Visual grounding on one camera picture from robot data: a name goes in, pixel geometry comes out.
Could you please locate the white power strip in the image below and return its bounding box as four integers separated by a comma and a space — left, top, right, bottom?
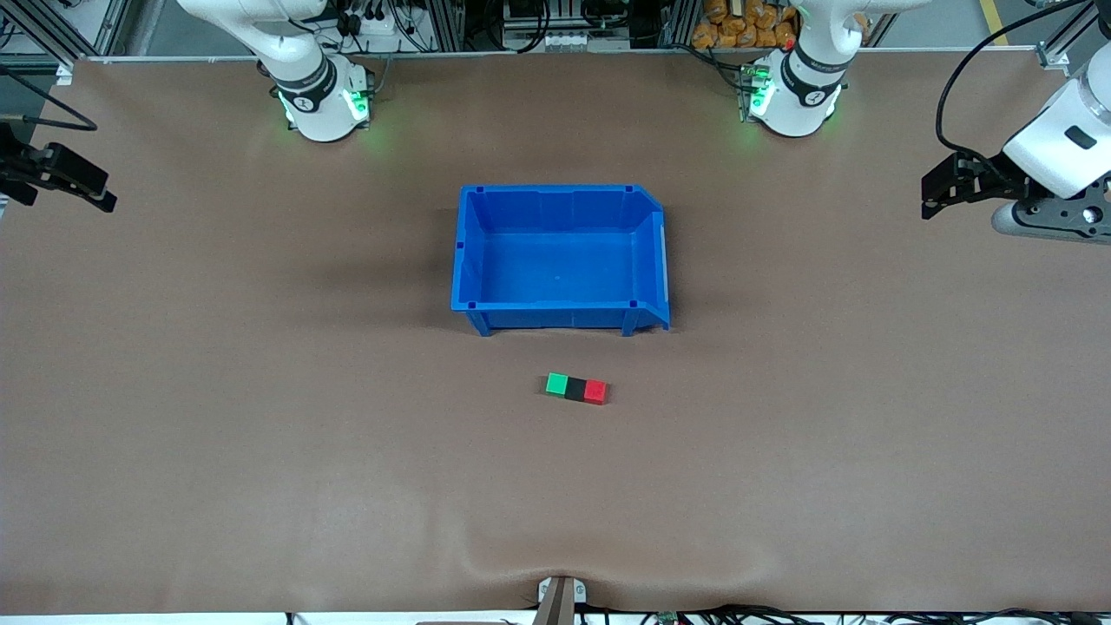
334, 7, 419, 55

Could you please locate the brown table mat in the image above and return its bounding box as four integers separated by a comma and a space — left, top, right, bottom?
0, 48, 1111, 615

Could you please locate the metal clamp bracket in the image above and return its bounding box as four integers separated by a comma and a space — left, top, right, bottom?
536, 575, 588, 625

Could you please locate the blue plastic storage bin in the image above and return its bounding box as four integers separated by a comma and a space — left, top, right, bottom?
450, 183, 672, 338

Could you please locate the aluminium frame profile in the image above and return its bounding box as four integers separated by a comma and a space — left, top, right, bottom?
0, 0, 131, 58
1042, 0, 1111, 55

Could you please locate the orange bag pile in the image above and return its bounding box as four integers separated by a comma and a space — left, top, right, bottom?
691, 0, 801, 50

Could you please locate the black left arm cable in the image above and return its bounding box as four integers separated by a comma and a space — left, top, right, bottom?
935, 0, 1091, 174

